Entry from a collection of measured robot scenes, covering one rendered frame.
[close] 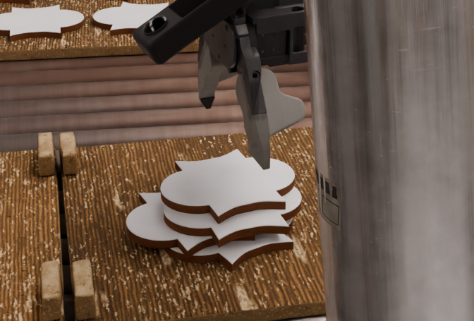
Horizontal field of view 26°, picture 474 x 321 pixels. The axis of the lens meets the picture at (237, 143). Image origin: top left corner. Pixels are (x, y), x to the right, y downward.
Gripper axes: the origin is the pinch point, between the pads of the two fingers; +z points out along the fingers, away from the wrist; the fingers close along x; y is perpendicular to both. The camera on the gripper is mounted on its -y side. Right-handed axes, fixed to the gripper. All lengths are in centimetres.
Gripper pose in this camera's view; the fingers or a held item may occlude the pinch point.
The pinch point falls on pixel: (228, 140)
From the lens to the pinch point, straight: 102.5
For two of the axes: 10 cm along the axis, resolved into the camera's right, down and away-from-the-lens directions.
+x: -3.9, -4.2, 8.2
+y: 9.2, -1.8, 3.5
